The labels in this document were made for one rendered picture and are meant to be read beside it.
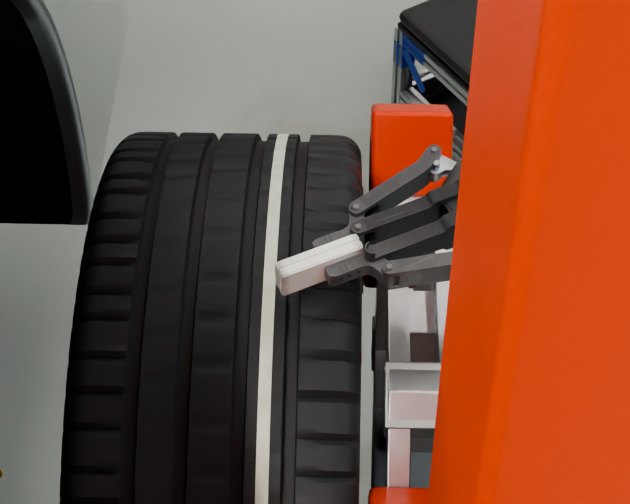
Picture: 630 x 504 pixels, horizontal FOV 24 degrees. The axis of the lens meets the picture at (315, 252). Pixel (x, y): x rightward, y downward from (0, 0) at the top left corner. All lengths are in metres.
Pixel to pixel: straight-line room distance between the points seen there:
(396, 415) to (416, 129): 0.30
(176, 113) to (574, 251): 2.72
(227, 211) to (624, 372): 0.79
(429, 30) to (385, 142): 1.44
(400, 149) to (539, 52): 0.98
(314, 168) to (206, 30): 2.06
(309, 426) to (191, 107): 2.04
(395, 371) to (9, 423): 1.49
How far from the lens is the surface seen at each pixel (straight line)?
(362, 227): 1.15
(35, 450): 2.56
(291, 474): 1.14
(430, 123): 1.35
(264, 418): 1.14
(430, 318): 1.27
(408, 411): 1.18
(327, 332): 1.16
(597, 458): 0.50
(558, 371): 0.46
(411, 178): 1.18
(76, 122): 1.74
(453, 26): 2.79
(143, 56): 3.27
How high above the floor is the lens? 2.05
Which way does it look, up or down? 47 degrees down
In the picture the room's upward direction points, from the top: straight up
